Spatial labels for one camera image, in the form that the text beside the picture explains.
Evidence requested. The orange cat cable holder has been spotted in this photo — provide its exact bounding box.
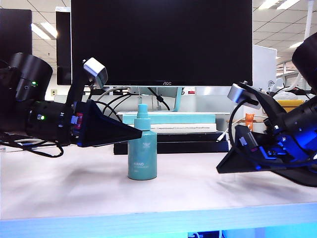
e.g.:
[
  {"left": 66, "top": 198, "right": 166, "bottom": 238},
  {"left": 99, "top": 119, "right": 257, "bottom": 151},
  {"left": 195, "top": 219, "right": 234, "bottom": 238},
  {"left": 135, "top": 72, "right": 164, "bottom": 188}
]
[{"left": 244, "top": 113, "right": 256, "bottom": 132}]

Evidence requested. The black left camera bracket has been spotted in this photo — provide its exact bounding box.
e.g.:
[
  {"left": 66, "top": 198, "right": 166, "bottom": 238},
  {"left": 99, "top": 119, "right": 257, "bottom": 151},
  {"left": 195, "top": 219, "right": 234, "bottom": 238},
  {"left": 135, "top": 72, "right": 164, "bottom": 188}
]
[{"left": 66, "top": 59, "right": 96, "bottom": 107}]

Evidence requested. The large black AOC monitor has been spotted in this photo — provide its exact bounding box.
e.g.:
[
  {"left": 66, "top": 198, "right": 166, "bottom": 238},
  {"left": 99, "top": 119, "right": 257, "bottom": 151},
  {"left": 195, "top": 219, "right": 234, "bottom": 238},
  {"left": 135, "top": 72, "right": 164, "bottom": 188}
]
[{"left": 71, "top": 0, "right": 254, "bottom": 87}]

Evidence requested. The white book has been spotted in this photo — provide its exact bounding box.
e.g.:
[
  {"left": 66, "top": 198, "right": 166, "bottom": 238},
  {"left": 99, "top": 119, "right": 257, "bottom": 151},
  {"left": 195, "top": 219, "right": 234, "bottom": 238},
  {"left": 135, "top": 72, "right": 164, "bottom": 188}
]
[{"left": 148, "top": 123, "right": 217, "bottom": 134}]

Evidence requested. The teal spray bottle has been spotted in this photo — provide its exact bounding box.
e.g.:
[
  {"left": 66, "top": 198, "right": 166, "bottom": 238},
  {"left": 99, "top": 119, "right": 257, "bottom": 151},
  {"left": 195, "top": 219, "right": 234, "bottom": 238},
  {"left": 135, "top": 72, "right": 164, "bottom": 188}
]
[{"left": 127, "top": 104, "right": 158, "bottom": 181}]

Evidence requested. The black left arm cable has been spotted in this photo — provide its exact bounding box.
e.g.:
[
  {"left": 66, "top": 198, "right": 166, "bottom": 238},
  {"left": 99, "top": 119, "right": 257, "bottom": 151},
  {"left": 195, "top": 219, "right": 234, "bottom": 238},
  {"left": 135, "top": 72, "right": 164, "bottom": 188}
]
[{"left": 0, "top": 137, "right": 64, "bottom": 159}]

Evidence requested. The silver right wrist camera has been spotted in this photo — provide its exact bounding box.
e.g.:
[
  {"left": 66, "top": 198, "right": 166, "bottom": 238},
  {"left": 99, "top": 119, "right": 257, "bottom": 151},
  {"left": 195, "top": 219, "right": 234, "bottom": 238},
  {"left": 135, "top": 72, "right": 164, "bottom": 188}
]
[{"left": 227, "top": 83, "right": 264, "bottom": 111}]

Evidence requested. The black right camera bracket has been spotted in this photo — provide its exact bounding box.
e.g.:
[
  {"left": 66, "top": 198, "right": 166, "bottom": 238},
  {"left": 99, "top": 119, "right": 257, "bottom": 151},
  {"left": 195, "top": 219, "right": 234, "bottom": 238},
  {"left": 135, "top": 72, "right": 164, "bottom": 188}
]
[{"left": 244, "top": 83, "right": 289, "bottom": 123}]

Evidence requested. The white partition panel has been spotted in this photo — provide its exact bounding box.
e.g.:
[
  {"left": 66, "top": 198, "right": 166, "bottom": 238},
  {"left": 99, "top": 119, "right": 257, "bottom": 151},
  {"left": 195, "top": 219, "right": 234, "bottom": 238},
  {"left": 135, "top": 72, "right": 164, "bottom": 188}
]
[{"left": 252, "top": 44, "right": 277, "bottom": 94}]

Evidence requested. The white gooseneck lamp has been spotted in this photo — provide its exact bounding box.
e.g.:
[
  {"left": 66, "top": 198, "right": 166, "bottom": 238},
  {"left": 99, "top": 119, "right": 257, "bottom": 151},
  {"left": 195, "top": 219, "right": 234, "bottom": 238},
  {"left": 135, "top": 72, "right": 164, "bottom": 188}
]
[{"left": 284, "top": 0, "right": 314, "bottom": 93}]

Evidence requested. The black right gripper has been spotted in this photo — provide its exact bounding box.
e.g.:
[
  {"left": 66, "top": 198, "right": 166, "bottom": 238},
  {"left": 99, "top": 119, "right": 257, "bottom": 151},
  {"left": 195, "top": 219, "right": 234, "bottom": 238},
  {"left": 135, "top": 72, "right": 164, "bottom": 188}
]
[{"left": 216, "top": 120, "right": 313, "bottom": 175}]

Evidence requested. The black looped cable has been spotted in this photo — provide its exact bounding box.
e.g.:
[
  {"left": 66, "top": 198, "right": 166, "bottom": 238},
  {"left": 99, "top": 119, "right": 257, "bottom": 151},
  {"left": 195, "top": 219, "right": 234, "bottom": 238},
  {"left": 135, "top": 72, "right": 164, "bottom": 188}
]
[
  {"left": 98, "top": 93, "right": 132, "bottom": 117},
  {"left": 99, "top": 98, "right": 124, "bottom": 122}
]

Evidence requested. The black monitor cable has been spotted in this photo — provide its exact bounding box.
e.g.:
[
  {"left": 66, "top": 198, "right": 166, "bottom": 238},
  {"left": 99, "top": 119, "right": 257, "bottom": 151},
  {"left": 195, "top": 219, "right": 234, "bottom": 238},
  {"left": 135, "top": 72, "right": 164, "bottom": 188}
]
[{"left": 147, "top": 87, "right": 171, "bottom": 112}]

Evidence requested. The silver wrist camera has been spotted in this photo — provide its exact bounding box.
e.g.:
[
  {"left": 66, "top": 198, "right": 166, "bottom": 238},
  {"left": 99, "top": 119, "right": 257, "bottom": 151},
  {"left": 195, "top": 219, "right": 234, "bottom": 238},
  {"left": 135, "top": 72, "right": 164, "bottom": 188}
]
[
  {"left": 227, "top": 83, "right": 264, "bottom": 111},
  {"left": 83, "top": 58, "right": 109, "bottom": 89}
]

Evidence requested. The translucent sprayer lid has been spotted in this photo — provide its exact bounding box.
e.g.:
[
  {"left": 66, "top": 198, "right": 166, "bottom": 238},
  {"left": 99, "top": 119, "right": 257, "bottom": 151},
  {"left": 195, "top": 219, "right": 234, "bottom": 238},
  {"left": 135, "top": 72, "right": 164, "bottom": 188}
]
[{"left": 137, "top": 104, "right": 149, "bottom": 119}]

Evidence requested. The yellow tin box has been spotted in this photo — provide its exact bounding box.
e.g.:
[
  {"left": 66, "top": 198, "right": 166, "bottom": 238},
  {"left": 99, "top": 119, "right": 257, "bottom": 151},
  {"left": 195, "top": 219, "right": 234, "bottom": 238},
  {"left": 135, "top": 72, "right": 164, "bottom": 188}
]
[{"left": 275, "top": 99, "right": 305, "bottom": 114}]

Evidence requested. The black right camera cable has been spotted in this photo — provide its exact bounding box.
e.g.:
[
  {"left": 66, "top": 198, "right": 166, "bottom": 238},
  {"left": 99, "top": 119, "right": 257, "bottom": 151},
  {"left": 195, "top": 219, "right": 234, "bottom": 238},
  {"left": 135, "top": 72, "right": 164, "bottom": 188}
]
[{"left": 227, "top": 100, "right": 251, "bottom": 152}]

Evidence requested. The white USB cable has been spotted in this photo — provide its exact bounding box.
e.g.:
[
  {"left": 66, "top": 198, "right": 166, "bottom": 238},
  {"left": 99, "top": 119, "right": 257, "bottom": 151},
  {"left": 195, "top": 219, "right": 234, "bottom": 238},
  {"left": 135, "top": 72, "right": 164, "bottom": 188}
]
[{"left": 216, "top": 115, "right": 267, "bottom": 144}]

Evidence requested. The black monitor with dark bezel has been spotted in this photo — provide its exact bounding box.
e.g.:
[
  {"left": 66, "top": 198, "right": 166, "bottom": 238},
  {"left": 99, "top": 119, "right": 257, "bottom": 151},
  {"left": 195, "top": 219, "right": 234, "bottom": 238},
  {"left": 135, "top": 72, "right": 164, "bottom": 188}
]
[{"left": 0, "top": 8, "right": 33, "bottom": 62}]

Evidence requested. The black camera bracket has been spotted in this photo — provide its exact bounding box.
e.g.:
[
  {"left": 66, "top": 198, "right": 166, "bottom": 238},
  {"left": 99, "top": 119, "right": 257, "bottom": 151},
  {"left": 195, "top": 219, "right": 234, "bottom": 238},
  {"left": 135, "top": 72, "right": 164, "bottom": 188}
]
[
  {"left": 244, "top": 83, "right": 289, "bottom": 123},
  {"left": 66, "top": 59, "right": 96, "bottom": 107}
]

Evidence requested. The thick black flat box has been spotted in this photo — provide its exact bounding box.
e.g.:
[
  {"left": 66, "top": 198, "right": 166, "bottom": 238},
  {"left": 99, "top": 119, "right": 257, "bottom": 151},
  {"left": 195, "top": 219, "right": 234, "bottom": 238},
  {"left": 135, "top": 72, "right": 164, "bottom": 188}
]
[{"left": 113, "top": 141, "right": 230, "bottom": 155}]

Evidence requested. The grey cable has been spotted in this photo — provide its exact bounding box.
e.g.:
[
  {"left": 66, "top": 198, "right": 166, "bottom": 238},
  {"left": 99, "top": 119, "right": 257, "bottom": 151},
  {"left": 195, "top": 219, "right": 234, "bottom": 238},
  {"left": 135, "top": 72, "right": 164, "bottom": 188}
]
[{"left": 96, "top": 87, "right": 129, "bottom": 103}]

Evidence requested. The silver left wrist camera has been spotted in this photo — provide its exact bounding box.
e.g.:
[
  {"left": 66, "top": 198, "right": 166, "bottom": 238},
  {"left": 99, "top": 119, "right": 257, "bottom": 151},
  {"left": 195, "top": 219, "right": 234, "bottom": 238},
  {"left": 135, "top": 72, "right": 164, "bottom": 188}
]
[{"left": 83, "top": 58, "right": 109, "bottom": 89}]

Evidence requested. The narrow black monitor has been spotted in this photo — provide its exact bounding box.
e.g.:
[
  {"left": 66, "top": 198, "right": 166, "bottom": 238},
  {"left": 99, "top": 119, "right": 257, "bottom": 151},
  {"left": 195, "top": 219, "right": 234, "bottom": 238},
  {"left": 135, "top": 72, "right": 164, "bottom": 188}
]
[{"left": 55, "top": 7, "right": 72, "bottom": 86}]

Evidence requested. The teal white monitor stand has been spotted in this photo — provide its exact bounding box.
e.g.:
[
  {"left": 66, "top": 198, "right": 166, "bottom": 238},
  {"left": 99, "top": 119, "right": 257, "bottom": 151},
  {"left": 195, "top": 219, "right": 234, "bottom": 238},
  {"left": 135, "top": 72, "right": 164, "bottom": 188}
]
[{"left": 116, "top": 86, "right": 231, "bottom": 117}]

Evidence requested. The teal book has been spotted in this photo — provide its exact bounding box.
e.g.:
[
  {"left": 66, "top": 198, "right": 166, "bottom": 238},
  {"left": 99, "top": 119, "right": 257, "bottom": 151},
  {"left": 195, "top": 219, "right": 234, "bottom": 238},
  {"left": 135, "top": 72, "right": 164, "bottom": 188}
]
[{"left": 122, "top": 114, "right": 216, "bottom": 125}]

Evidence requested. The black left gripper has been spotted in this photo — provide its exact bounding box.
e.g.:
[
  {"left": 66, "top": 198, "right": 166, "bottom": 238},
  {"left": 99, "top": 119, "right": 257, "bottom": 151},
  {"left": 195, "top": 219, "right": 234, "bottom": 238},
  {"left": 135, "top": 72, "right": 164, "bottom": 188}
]
[{"left": 58, "top": 99, "right": 144, "bottom": 148}]

